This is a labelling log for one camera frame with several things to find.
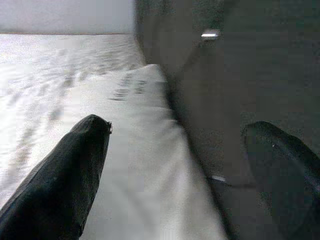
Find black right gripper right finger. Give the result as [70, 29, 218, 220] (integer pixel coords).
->
[241, 120, 320, 240]

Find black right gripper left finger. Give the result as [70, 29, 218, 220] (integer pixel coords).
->
[0, 114, 113, 240]

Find grey quilted mattress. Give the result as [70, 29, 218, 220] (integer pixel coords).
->
[0, 33, 148, 208]

